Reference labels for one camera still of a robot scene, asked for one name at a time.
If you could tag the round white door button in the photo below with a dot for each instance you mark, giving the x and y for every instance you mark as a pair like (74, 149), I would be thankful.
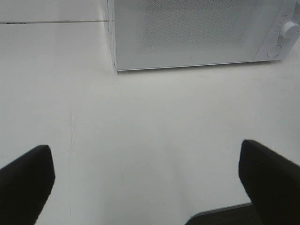
(274, 52)

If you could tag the white microwave door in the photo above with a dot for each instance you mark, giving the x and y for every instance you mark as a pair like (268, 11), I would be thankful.
(187, 35)

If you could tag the white microwave oven body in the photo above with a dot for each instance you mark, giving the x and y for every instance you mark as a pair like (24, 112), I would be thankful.
(276, 14)

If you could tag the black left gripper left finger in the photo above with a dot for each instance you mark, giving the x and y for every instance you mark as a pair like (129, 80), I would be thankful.
(25, 185)

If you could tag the lower white control knob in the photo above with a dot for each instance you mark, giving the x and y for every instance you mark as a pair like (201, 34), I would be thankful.
(289, 30)

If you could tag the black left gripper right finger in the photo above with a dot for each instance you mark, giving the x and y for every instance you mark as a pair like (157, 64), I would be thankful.
(272, 182)

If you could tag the dark mount under wrist camera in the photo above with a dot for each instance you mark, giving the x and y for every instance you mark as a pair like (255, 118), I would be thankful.
(242, 214)

